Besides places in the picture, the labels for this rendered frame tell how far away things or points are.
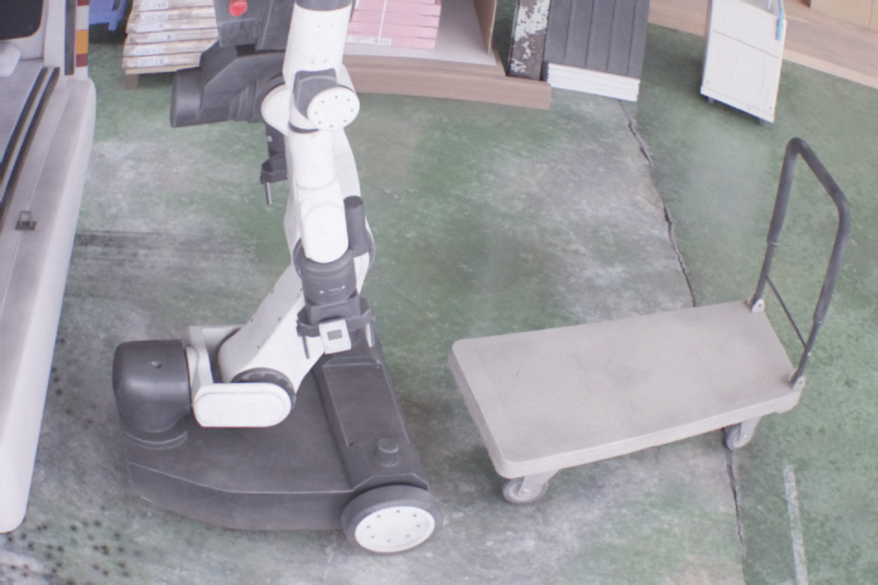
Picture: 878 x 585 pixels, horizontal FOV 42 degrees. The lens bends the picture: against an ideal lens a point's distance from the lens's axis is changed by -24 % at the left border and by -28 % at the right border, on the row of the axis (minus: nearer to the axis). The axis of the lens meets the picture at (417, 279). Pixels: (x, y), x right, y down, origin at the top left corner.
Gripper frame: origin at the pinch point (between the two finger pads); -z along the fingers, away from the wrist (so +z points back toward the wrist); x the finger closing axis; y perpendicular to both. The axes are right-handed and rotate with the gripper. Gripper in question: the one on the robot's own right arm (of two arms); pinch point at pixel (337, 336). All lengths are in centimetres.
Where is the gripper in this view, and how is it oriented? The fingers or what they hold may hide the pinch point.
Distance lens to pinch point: 247.6
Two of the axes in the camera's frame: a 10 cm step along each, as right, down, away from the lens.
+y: -2.3, -6.2, 7.5
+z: -0.7, -7.6, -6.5
